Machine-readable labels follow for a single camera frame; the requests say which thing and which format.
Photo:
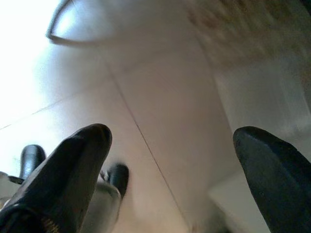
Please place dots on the black right robot foot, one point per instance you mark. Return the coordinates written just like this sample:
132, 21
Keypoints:
119, 178

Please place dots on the silver right robot leg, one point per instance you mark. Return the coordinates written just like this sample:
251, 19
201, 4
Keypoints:
107, 206

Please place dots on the brown patterned rug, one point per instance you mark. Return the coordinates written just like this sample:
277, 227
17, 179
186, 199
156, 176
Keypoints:
255, 21

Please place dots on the black robot foot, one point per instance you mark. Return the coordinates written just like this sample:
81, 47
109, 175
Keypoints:
32, 157
119, 178

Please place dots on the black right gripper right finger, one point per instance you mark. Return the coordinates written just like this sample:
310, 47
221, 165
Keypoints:
279, 184

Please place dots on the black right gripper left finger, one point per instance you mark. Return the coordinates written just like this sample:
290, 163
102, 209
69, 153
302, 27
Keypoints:
65, 174

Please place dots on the black left robot foot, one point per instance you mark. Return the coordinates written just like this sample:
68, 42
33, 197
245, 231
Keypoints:
32, 157

